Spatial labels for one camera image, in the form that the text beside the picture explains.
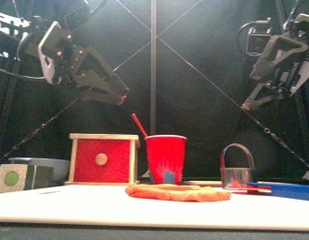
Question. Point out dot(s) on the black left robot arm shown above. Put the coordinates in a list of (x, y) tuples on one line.
[(5, 37)]

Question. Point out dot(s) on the white plastic cutting board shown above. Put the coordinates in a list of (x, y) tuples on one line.
[(97, 206)]

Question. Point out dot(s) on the red drinking straw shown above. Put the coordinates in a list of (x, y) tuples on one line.
[(138, 125)]

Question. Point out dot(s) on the red plastic cup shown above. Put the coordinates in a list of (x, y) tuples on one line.
[(166, 153)]

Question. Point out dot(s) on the wooden box with red face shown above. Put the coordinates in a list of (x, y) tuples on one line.
[(89, 170)]

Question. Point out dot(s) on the grey bowl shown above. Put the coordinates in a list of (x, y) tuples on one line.
[(47, 164)]

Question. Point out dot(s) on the white cube with green dot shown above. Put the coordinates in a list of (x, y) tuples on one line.
[(23, 185)]

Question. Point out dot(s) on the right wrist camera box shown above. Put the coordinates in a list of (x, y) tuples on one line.
[(255, 43)]

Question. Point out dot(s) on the grey metal frame pole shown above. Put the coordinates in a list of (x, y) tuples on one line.
[(152, 62)]

